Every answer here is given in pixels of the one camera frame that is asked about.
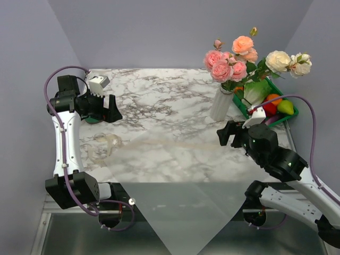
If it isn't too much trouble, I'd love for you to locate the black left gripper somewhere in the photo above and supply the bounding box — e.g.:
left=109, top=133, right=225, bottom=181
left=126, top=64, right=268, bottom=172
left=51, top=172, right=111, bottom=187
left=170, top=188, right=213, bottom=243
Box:
left=81, top=89, right=123, bottom=122

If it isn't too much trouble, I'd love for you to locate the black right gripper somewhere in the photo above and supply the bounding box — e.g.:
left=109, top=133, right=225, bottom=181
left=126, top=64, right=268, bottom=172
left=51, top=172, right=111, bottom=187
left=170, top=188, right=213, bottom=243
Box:
left=216, top=118, right=263, bottom=165

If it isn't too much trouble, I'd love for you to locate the white wrapping paper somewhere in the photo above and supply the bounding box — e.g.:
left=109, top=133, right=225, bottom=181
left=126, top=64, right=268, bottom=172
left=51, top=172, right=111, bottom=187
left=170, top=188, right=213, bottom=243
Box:
left=106, top=129, right=268, bottom=254

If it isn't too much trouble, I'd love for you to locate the pink double rose stem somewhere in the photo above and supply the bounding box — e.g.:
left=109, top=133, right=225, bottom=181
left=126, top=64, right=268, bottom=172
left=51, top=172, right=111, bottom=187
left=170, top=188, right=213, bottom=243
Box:
left=209, top=39, right=248, bottom=92

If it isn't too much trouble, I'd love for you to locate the white rose stem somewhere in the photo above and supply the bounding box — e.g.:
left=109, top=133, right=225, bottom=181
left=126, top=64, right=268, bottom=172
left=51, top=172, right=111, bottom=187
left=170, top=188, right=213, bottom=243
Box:
left=246, top=50, right=312, bottom=82

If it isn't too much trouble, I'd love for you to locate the peach rose stem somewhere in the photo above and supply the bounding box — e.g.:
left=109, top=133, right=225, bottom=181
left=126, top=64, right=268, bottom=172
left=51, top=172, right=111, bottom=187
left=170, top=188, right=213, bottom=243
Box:
left=232, top=27, right=258, bottom=63

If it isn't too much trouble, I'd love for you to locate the small pink rose stem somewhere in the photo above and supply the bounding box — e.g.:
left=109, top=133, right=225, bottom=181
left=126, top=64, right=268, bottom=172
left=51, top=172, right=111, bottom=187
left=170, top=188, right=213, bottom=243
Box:
left=203, top=50, right=234, bottom=71

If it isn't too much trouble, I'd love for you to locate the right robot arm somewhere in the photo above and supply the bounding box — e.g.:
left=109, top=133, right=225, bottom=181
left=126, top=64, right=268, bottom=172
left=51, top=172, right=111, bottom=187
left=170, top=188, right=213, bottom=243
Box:
left=217, top=121, right=339, bottom=248

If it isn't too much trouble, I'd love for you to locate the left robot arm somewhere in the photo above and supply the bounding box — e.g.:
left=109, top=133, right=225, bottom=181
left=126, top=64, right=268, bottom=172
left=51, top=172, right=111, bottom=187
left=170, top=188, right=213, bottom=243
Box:
left=45, top=75, right=123, bottom=210

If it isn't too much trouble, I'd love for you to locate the white ribbed vase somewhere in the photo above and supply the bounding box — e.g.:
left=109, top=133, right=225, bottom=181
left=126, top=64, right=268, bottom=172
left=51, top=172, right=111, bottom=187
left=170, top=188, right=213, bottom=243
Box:
left=210, top=86, right=234, bottom=122

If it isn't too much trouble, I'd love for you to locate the small orange toy vegetable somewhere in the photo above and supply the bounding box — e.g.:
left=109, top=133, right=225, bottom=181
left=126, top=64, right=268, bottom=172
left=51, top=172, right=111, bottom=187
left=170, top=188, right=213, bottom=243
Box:
left=234, top=87, right=244, bottom=98

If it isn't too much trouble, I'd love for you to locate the toy purple eggplant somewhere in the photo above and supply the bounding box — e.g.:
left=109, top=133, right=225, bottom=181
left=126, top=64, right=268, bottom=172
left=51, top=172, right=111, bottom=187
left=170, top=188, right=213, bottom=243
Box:
left=264, top=114, right=282, bottom=126

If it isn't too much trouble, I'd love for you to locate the toy green cabbage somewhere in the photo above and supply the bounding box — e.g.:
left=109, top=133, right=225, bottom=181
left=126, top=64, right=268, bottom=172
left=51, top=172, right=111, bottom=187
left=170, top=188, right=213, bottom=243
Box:
left=242, top=79, right=271, bottom=107

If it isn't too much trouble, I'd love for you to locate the toy red pepper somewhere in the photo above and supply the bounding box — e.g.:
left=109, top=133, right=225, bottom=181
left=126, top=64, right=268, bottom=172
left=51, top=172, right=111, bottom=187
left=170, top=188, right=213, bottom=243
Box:
left=263, top=103, right=277, bottom=117

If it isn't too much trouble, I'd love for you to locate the toy orange fruit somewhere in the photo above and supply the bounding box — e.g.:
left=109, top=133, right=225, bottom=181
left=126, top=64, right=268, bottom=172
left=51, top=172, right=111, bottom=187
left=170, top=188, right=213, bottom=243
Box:
left=266, top=93, right=283, bottom=106

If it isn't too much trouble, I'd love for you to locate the toy yellow-green pear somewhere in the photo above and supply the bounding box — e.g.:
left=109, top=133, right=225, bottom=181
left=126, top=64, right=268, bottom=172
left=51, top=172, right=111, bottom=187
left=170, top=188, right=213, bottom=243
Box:
left=277, top=100, right=294, bottom=115

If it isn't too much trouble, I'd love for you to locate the green plastic basket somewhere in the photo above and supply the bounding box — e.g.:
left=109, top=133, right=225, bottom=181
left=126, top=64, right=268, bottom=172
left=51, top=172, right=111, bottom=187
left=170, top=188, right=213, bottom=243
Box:
left=233, top=78, right=299, bottom=127

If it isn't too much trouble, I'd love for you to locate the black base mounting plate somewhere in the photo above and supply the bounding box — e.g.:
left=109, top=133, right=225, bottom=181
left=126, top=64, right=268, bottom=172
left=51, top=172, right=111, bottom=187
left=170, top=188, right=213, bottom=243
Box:
left=54, top=182, right=279, bottom=223

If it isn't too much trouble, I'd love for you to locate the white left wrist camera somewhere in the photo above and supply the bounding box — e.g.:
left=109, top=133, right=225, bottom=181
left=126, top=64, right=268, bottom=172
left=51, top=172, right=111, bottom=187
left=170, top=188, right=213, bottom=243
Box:
left=89, top=75, right=109, bottom=97

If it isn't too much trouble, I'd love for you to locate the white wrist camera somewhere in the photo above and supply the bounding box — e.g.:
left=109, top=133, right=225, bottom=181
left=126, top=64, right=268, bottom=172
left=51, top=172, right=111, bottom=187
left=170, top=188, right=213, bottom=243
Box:
left=89, top=75, right=109, bottom=97
left=242, top=106, right=267, bottom=129

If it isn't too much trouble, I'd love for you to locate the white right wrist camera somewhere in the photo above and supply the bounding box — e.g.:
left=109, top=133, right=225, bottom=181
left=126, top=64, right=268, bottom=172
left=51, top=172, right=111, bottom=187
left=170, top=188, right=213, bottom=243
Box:
left=242, top=106, right=267, bottom=129

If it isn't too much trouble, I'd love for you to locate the aluminium frame rail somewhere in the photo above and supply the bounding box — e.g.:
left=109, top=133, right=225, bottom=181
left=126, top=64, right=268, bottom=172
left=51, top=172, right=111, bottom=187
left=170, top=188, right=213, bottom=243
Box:
left=29, top=190, right=101, bottom=255

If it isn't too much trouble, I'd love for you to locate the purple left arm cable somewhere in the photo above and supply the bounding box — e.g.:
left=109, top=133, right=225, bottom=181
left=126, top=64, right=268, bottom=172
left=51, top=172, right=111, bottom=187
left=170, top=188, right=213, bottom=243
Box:
left=43, top=65, right=135, bottom=232

